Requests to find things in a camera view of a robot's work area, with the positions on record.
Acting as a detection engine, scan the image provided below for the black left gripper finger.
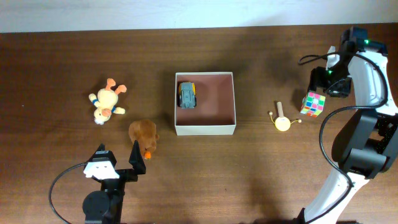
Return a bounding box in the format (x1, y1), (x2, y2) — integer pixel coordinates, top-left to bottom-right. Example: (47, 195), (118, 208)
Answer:
(129, 140), (146, 174)
(88, 144), (116, 166)

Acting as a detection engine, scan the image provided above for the colourful puzzle cube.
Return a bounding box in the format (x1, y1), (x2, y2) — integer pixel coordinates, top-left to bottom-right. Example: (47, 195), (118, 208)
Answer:
(300, 91), (326, 118)

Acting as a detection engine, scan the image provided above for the yellow wooden rattle drum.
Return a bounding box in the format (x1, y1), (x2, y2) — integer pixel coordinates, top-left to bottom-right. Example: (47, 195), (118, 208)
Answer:
(268, 101), (302, 132)

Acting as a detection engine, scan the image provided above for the yellow grey toy truck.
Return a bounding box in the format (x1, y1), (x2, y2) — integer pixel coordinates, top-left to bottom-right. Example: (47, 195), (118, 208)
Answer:
(178, 82), (197, 109)

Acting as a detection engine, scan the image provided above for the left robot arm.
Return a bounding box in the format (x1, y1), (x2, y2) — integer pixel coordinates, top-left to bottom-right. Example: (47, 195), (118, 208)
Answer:
(82, 141), (146, 224)

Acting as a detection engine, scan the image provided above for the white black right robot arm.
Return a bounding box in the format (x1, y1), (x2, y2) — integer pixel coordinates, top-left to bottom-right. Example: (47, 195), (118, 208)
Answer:
(294, 27), (397, 223)

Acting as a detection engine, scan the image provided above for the brown plush toy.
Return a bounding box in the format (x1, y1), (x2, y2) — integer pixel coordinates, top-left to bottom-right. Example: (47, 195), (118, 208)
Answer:
(129, 119), (159, 159)

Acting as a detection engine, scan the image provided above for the yellow duck plush toy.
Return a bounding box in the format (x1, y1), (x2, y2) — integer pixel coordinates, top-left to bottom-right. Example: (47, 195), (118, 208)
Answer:
(89, 78), (127, 125)

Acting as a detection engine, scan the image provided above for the white cardboard box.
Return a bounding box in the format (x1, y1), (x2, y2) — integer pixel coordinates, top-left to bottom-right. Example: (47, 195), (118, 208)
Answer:
(174, 72), (236, 136)

